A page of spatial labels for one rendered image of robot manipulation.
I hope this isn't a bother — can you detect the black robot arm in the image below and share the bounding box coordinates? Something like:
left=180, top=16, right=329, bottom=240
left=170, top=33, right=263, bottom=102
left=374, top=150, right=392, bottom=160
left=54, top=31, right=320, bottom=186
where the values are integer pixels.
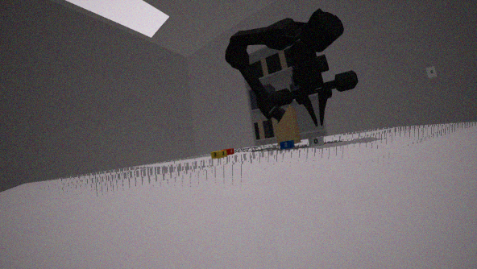
left=225, top=9, right=344, bottom=121

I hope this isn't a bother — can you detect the blue block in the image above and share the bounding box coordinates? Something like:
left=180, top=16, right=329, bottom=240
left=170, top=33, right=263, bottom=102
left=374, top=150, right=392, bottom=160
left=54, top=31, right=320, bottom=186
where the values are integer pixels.
left=280, top=140, right=295, bottom=149

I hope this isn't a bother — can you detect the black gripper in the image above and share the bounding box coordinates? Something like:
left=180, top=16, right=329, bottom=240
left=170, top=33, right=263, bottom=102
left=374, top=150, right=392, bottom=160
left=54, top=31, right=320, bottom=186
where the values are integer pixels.
left=272, top=57, right=358, bottom=126

